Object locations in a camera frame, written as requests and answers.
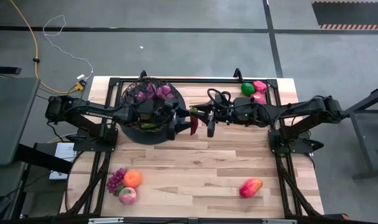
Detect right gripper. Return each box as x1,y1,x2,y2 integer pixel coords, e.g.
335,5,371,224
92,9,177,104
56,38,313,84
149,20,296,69
193,96,262,139

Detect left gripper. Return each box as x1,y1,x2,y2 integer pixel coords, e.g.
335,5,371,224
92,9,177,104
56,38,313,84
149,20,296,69
136,98,191,141

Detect red chili pepper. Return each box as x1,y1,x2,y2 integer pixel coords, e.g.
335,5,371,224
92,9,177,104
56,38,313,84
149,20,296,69
190,106,200,136

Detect large purple grape bunch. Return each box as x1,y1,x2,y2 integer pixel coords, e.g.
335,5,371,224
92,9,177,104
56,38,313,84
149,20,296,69
135,82,176,102

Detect round green lime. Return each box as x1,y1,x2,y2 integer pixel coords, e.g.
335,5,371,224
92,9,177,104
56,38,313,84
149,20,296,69
240,82,256,97

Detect pink dragon fruit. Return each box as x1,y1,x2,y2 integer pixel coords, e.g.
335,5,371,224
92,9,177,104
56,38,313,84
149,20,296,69
250,91,268,106

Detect small red fruit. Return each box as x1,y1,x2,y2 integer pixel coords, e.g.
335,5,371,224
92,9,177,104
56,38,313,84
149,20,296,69
252,80,268,93

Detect orange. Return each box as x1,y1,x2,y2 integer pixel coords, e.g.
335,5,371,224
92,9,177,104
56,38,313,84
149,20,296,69
122,169,143,189

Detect red yellow mango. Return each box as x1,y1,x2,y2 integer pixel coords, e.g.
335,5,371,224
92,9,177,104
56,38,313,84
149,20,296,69
238,177,264,199

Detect small purple grape bunch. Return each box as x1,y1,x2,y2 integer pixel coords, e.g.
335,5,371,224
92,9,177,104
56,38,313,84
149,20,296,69
106,167,129,197

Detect pink yellow peach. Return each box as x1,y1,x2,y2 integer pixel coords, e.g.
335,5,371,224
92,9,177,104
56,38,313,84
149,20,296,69
118,185,137,206

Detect round dark blue mat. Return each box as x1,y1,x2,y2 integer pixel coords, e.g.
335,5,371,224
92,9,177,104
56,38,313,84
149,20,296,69
117,81,188,146

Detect black desk leg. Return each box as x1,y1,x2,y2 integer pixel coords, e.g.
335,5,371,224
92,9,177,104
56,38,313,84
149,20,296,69
14,143,73,175

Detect black metal stand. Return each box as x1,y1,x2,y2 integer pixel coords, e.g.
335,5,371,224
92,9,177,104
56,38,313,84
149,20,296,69
344,83,378,181

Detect dark grey desk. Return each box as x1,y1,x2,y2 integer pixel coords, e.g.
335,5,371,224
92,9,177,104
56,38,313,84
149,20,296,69
0,77,41,167

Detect black hazard striped mat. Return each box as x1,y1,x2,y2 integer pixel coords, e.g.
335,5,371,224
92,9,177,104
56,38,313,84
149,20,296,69
311,1,378,30

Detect black flat bar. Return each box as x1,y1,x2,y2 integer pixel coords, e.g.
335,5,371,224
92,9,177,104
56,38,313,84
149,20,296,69
0,65,22,75

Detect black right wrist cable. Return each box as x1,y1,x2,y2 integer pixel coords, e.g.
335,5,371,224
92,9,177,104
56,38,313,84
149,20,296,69
206,88,236,108

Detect black aluminium table frame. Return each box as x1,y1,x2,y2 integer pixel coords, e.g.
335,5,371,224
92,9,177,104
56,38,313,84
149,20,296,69
60,68,325,218

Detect black wire basket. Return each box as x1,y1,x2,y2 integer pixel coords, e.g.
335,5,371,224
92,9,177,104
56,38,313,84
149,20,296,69
119,77,185,133

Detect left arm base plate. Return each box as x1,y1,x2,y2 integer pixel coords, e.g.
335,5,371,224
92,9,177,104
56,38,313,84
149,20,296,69
73,128,119,152

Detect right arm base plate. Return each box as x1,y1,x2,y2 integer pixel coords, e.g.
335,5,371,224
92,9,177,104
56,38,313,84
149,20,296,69
268,128,325,156

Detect thin white cable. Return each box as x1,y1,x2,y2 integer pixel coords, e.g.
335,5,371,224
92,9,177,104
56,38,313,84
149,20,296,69
42,14,95,80

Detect yellow cable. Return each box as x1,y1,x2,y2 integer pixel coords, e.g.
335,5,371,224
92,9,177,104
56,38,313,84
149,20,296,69
9,0,86,94

